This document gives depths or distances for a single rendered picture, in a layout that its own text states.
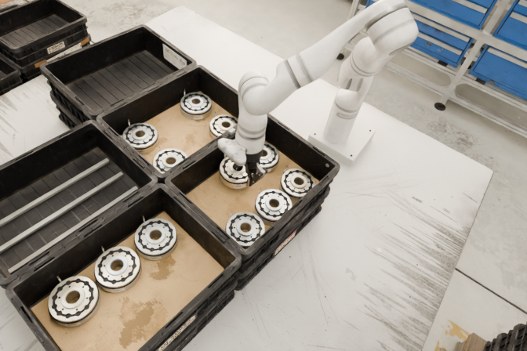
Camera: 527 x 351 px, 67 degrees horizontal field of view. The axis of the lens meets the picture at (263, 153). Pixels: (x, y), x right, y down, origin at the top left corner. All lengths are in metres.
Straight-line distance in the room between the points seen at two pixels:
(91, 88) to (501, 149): 2.52
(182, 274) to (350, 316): 0.47
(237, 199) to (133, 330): 0.42
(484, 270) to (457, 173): 0.86
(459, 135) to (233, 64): 1.74
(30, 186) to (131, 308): 0.45
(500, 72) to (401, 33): 2.08
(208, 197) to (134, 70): 0.61
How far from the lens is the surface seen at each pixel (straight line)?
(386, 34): 0.87
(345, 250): 1.28
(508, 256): 2.53
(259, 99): 0.86
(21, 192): 1.25
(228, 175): 1.13
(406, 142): 1.66
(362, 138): 1.53
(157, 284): 1.03
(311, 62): 0.86
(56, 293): 1.04
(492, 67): 2.91
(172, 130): 1.31
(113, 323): 1.01
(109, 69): 1.56
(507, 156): 3.05
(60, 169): 1.26
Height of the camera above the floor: 1.78
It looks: 49 degrees down
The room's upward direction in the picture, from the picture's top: 11 degrees clockwise
